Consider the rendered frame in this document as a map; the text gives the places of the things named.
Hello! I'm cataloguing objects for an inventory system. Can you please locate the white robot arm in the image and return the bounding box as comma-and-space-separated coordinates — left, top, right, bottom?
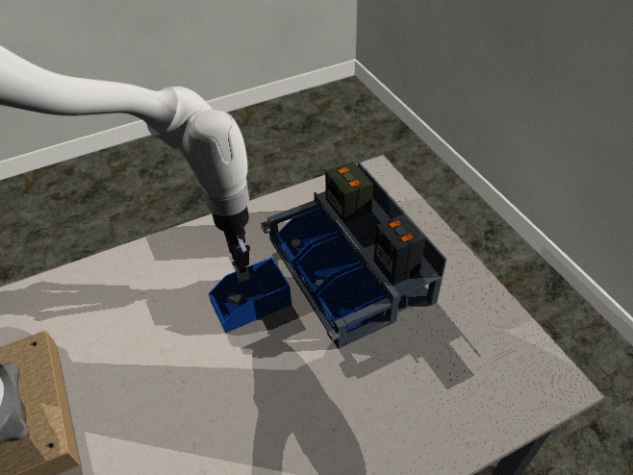
0, 45, 249, 445

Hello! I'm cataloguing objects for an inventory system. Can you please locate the grey metal shelf rack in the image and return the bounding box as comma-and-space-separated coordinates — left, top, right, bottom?
261, 162, 446, 348

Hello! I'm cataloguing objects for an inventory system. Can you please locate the dark green case with handle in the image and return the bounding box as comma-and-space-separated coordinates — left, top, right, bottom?
325, 162, 373, 222

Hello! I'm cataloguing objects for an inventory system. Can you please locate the black case with orange latches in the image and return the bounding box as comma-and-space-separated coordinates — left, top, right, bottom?
374, 214, 425, 286

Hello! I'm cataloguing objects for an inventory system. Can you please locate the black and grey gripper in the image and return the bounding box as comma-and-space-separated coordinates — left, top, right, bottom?
213, 207, 250, 282

